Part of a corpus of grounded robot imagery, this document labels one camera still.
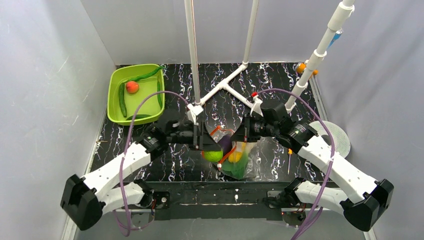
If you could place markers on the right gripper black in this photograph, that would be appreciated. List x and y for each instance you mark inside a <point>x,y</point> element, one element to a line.
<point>245,129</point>

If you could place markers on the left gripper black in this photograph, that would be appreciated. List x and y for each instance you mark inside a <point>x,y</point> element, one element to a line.
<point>200,138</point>

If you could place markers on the toy green lime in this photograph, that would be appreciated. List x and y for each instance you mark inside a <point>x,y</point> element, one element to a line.
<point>213,156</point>

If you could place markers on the toy purple eggplant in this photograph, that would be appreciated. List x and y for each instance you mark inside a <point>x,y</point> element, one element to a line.
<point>225,144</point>

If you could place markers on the toy yellow corn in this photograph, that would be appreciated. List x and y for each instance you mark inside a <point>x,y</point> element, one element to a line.
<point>237,152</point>

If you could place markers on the clear zip bag orange zipper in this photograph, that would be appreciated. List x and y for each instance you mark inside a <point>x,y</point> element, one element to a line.
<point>217,134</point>

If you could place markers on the toy bok choy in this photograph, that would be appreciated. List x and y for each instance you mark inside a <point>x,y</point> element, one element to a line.
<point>236,170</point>

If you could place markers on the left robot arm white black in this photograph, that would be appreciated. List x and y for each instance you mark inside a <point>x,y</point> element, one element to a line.
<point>87,198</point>

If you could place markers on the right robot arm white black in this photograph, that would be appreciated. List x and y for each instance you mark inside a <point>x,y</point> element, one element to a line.
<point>361,199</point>

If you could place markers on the toy green bean pod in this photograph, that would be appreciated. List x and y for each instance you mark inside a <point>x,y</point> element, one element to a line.
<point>160,95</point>

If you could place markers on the orange clamp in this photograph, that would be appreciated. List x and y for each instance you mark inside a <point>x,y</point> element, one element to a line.
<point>301,66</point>

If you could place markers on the toy peach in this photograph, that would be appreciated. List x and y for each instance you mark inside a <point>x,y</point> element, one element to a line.
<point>132,87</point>

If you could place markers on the toy green chili pepper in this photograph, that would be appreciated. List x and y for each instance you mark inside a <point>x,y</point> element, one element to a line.
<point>145,76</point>

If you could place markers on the white filament spool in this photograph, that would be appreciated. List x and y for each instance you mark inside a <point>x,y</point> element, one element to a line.
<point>341,141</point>

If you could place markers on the toy green cucumber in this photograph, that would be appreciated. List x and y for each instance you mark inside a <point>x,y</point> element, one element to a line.
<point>121,99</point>

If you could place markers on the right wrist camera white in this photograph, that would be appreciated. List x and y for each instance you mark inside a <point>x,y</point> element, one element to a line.
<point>256,107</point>

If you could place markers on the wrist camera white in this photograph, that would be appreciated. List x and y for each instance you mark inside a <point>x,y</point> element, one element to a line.
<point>256,107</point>
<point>193,112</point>

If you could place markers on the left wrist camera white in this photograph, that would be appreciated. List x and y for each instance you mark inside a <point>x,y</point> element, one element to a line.
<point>193,112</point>

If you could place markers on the yellow handle screwdriver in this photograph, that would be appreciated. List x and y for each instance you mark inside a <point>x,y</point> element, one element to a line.
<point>290,153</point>

